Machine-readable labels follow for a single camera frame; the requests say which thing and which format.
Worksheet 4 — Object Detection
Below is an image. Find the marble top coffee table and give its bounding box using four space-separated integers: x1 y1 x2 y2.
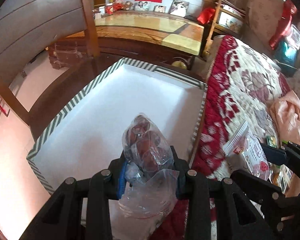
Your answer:
50 10 205 63

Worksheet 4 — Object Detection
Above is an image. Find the green striped cardboard box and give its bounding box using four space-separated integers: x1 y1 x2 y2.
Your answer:
27 58 207 193

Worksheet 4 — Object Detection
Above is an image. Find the white pink snack pouch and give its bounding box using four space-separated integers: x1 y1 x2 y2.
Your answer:
223 121 270 180

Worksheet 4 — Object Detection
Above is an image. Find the red floral plush blanket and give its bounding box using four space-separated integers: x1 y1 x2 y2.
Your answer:
165 35 292 240

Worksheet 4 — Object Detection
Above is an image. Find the pink satin cloth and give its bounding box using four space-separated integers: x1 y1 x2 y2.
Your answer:
269 90 300 145

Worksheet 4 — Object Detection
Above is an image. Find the wooden chair frame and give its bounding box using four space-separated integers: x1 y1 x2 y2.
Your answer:
0 0 101 126

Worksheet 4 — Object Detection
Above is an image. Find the framed wedding photo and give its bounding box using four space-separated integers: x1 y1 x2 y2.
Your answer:
169 0 189 17

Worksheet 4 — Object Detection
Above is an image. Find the red plush toy figure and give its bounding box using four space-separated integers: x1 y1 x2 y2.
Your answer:
113 0 125 11

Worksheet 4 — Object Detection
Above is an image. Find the clear bag of red dates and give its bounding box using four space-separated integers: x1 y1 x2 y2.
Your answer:
119 113 179 220

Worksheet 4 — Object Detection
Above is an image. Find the teal plastic bag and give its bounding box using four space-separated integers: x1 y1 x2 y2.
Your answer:
274 40 297 66

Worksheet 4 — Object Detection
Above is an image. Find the red hanging bag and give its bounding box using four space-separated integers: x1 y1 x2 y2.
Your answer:
269 0 298 50

